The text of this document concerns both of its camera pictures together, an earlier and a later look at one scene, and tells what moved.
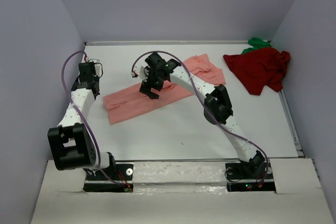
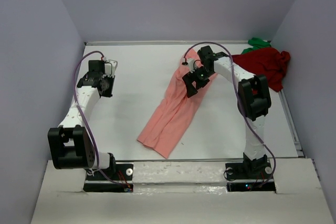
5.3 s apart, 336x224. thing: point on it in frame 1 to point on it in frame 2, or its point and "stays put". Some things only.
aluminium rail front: x=199 y=159 stays put
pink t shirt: x=126 y=103 to x=163 y=134
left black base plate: x=121 y=171 stays put
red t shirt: x=260 y=67 stays put
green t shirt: x=257 y=44 stays put
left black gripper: x=85 y=85 to x=108 y=87
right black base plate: x=240 y=179 stays put
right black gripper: x=148 y=89 to x=194 y=78
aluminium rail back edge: x=164 y=42 stays put
